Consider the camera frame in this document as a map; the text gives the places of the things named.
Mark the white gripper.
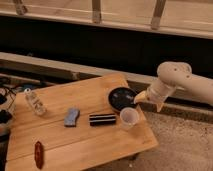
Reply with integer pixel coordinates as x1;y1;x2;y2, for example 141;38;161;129
134;79;176;112

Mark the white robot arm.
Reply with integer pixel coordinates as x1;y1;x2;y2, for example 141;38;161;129
134;61;213;112

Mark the black ceramic bowl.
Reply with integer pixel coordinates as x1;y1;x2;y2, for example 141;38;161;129
108;87;137;112

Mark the black rectangular case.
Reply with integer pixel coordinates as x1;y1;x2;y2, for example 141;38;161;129
89;114;116;126

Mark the wooden table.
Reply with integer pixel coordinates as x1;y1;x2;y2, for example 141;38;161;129
5;74;158;171

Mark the blue sponge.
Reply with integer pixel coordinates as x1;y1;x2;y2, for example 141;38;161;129
64;108;80;127

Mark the clear plastic bottle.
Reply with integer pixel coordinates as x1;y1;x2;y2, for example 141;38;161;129
24;88;46;116

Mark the red pocket knife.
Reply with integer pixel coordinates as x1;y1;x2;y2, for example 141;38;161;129
34;141;44;169

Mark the black cables bundle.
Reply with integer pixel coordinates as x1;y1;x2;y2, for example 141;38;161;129
0;78;18;134

